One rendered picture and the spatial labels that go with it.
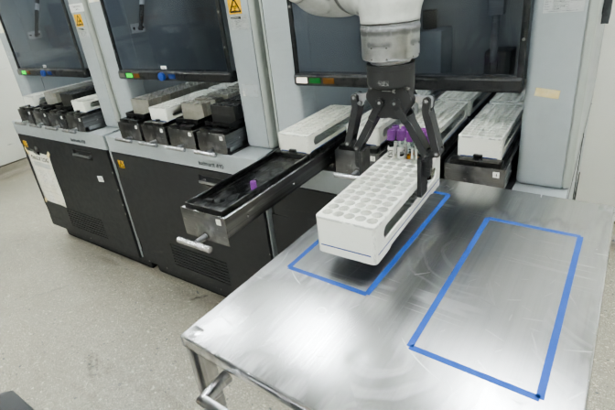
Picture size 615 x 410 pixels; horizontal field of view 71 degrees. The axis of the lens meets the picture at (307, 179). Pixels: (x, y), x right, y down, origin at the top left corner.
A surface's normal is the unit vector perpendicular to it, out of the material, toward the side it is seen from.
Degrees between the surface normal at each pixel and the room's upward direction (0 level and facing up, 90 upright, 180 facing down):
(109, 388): 0
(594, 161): 90
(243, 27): 90
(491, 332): 0
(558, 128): 90
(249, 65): 90
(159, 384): 0
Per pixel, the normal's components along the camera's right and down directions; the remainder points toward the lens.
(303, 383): -0.11, -0.91
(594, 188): -0.54, 0.40
